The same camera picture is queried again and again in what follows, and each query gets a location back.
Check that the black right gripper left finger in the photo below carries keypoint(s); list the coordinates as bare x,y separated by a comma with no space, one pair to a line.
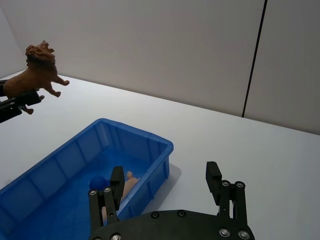
116,185

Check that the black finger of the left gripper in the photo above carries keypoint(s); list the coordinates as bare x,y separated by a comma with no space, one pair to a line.
2,88
27,98

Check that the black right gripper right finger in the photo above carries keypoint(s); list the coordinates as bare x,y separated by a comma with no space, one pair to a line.
213,180

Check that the brown toy lion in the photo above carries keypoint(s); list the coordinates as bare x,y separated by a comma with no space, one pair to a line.
37,75

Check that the flesh-coloured toy doll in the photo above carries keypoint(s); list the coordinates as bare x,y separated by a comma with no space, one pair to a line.
128,186

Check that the small blue ball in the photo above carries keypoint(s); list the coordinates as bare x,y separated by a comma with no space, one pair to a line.
98,183

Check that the blue plastic bin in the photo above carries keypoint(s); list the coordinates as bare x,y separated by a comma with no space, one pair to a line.
62,175

